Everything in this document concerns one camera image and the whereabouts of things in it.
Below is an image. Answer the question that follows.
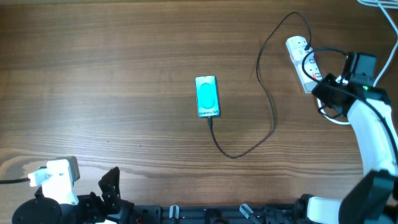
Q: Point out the smartphone with blue screen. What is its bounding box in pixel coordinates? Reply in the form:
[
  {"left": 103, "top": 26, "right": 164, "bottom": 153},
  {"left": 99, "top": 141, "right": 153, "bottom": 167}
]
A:
[{"left": 195, "top": 75, "right": 220, "bottom": 118}]

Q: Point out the black charger cable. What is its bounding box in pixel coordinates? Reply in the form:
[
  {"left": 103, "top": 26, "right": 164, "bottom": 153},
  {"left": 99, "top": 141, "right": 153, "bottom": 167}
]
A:
[{"left": 206, "top": 11, "right": 313, "bottom": 159}]

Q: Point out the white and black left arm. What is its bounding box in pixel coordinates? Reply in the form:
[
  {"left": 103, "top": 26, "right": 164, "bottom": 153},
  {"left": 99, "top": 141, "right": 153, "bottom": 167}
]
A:
[{"left": 12, "top": 167, "right": 137, "bottom": 224}]

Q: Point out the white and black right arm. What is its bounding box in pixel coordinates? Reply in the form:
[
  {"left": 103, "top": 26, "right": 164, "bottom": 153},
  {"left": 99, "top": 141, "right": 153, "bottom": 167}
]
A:
[{"left": 306, "top": 52, "right": 397, "bottom": 223}]

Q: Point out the white USB charger plug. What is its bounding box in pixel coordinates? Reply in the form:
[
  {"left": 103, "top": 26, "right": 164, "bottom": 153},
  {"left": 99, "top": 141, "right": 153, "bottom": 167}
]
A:
[{"left": 289, "top": 47, "right": 313, "bottom": 65}]

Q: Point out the white power strip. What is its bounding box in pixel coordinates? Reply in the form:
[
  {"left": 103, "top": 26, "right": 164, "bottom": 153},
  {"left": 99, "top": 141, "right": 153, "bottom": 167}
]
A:
[{"left": 285, "top": 35, "right": 322, "bottom": 93}]

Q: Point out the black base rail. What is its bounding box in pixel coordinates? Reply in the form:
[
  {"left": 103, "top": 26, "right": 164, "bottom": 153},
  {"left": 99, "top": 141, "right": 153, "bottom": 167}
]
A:
[{"left": 127, "top": 204, "right": 299, "bottom": 224}]

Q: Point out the white power strip cord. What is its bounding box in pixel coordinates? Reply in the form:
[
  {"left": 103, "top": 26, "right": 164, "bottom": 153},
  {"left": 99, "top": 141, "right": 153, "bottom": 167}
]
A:
[{"left": 316, "top": 0, "right": 398, "bottom": 126}]

